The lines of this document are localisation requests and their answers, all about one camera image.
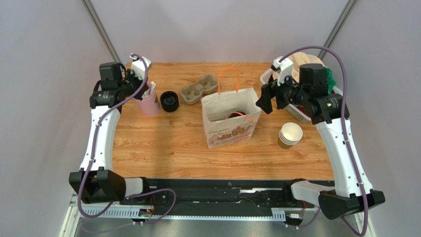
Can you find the beige bucket hat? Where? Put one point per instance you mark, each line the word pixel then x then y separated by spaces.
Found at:
pixel 301 58

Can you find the white plastic basket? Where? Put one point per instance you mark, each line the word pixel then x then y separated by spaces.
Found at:
pixel 296 113

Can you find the green cloth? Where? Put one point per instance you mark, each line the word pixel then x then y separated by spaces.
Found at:
pixel 330 80

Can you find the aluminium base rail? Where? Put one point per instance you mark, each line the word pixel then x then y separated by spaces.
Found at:
pixel 354 224

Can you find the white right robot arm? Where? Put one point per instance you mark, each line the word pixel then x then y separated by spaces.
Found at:
pixel 352 192

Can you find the pink cup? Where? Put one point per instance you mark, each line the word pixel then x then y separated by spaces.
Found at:
pixel 150 106

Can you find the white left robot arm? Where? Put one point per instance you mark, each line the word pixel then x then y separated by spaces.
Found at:
pixel 102 138

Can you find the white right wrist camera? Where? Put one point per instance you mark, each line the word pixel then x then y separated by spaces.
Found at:
pixel 281 67

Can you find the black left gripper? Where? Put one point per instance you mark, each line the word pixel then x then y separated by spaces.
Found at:
pixel 131 74

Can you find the white paper takeout bag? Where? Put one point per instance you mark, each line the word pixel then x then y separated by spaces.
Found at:
pixel 220 131

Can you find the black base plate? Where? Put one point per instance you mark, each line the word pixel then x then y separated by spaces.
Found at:
pixel 217 197

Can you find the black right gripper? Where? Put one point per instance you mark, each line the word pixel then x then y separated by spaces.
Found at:
pixel 273 93

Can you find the stack of paper cups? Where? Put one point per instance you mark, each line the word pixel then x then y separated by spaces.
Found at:
pixel 289 135

